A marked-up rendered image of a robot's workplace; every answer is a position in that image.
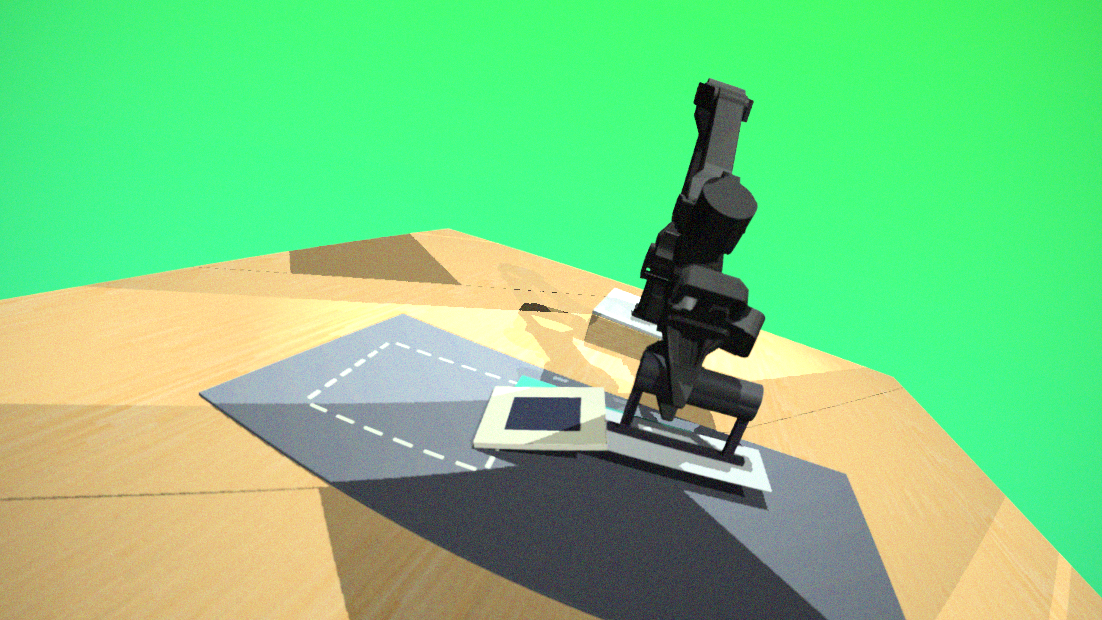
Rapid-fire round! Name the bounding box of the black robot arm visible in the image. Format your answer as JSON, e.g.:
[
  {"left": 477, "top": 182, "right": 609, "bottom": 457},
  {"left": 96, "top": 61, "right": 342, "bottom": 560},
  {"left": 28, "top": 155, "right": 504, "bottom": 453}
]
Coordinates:
[{"left": 633, "top": 77, "right": 766, "bottom": 358}]

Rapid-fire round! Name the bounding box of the white square tile with dark blue centre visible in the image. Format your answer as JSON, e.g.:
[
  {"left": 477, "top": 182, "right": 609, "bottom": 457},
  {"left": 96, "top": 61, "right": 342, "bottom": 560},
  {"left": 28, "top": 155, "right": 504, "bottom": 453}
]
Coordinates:
[{"left": 474, "top": 387, "right": 608, "bottom": 452}]

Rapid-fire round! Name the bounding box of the teal flat trowel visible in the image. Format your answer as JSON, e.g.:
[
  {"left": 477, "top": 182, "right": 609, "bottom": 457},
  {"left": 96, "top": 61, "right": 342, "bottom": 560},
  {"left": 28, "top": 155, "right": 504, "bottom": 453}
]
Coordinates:
[{"left": 515, "top": 376, "right": 692, "bottom": 433}]

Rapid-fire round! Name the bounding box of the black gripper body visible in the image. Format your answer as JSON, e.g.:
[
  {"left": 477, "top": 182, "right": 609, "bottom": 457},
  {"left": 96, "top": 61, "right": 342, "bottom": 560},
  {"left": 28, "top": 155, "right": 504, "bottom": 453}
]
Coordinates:
[{"left": 656, "top": 262, "right": 749, "bottom": 333}]

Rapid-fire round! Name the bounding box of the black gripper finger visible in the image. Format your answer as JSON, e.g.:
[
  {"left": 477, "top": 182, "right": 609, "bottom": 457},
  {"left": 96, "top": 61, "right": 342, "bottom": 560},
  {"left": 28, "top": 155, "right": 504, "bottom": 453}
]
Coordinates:
[
  {"left": 656, "top": 395, "right": 679, "bottom": 422},
  {"left": 661, "top": 315, "right": 730, "bottom": 409}
]

